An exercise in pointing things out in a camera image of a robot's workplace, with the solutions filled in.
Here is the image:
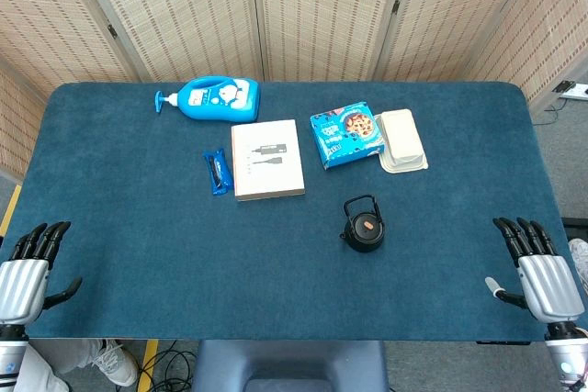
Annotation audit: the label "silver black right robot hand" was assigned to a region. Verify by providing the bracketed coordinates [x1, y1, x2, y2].
[485, 217, 585, 323]

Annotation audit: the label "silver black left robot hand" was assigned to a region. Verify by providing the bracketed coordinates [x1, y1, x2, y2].
[0, 220, 84, 325]

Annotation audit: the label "black kettle with orange knob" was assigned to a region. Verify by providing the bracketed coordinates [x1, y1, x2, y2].
[339, 194, 387, 254]

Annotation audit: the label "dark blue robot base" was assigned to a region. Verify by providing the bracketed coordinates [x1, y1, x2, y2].
[191, 340, 390, 392]

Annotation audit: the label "white sneaker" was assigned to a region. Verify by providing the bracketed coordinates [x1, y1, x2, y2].
[568, 238, 588, 295]
[91, 339, 139, 387]

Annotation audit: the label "light grey trouser leg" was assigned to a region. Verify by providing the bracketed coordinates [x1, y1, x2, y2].
[13, 339, 105, 392]

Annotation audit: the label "woven bamboo screen panel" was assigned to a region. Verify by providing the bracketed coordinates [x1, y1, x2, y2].
[376, 0, 543, 83]
[0, 0, 139, 99]
[250, 0, 411, 83]
[468, 0, 588, 113]
[68, 0, 266, 84]
[0, 65, 47, 182]

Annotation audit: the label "blue felt table cover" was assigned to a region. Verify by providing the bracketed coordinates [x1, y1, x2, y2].
[0, 81, 573, 343]

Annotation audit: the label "white power strip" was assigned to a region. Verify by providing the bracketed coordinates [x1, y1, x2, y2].
[553, 81, 588, 100]

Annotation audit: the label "white plastic food container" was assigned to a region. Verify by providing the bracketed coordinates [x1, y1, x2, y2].
[374, 108, 429, 175]

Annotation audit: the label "blue cookie snack packet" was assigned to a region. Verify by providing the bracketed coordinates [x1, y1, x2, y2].
[203, 148, 230, 197]

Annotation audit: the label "blue cookie box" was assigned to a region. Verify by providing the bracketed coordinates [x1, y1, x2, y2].
[310, 100, 386, 171]

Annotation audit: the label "blue pump lotion bottle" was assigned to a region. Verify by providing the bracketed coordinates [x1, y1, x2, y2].
[154, 77, 262, 125]

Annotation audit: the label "flat white cardboard box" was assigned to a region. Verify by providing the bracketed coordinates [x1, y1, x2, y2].
[231, 118, 307, 202]

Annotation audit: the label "black floor cables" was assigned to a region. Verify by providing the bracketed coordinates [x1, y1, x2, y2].
[137, 348, 198, 392]

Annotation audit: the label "black power cable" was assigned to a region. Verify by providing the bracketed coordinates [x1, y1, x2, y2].
[532, 97, 567, 126]

